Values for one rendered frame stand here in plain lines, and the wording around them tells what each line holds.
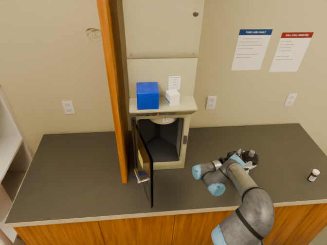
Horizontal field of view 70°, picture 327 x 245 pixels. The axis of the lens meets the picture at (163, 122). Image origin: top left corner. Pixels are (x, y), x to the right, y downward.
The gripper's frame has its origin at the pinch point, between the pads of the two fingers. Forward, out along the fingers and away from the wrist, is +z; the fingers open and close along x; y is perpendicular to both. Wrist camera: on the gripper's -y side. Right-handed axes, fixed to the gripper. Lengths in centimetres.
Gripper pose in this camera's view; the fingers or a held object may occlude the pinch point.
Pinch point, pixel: (248, 159)
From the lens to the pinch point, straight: 144.9
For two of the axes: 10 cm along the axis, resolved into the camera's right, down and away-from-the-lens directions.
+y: 0.3, -7.7, -6.3
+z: 9.4, -1.9, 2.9
